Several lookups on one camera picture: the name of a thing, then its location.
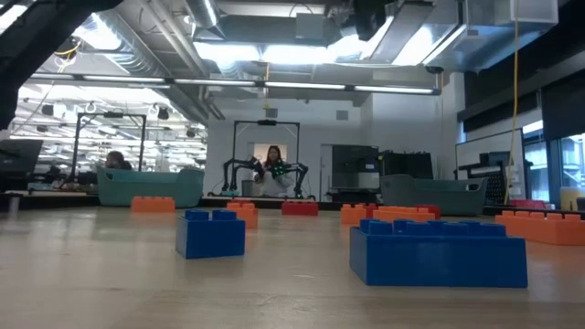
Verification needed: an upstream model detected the yellow cable reel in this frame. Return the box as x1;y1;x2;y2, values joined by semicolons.
48;34;83;60

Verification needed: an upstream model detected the yellow hanging cable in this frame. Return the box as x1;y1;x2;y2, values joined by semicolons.
502;0;522;206

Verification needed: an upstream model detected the black gantry frame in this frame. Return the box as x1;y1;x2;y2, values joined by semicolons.
69;111;148;183
231;119;302;198

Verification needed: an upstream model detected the long blue toy block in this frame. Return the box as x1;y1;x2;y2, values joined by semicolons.
349;218;529;289

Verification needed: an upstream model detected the red storage bin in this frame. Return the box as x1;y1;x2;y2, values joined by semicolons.
508;198;549;210

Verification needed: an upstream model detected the black pegboard rack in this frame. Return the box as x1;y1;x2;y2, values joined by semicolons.
456;152;513;206

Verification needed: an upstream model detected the small orange toy block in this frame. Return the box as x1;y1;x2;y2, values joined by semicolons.
226;200;260;230
340;203;367;226

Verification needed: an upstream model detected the small blue toy block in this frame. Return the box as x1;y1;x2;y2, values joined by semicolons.
175;208;247;260

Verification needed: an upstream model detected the long orange toy block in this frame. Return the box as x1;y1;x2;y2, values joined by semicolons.
495;209;585;247
131;196;176;214
370;206;434;225

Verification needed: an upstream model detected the black cabinet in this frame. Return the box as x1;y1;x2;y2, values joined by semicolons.
331;144;380;191
378;150;434;180

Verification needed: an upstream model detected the long LED light bar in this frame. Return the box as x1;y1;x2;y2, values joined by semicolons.
0;71;442;96

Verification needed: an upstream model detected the black aluminium table frame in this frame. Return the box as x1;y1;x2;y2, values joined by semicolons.
0;190;585;218

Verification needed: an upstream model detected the whiteboard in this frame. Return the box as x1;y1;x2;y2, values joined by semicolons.
454;128;527;202

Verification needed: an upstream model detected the large rectangular ventilation duct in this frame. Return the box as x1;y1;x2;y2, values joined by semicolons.
369;0;561;74

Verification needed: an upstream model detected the pale yellow container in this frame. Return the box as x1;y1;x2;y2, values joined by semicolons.
559;186;585;212

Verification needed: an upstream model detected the grey-green plastic bin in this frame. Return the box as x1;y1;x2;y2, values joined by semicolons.
378;173;489;217

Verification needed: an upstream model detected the long red toy block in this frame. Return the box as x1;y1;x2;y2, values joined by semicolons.
281;200;320;218

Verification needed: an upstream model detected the teal plastic bin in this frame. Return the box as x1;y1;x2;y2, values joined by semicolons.
96;166;206;209

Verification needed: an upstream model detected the dark monitor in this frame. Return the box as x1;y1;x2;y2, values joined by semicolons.
0;138;45;175

